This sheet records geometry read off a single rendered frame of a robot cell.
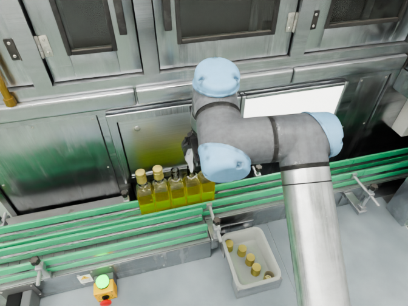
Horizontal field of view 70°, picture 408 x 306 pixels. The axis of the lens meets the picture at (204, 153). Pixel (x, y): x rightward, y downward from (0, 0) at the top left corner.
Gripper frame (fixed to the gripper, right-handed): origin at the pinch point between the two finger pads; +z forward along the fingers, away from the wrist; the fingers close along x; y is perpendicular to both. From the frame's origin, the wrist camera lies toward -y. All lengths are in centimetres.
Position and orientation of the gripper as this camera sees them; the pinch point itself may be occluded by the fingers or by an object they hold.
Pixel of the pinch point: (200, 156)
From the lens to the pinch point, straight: 78.2
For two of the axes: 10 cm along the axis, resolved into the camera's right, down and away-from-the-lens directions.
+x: 9.7, -1.6, 1.6
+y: 2.1, 8.8, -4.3
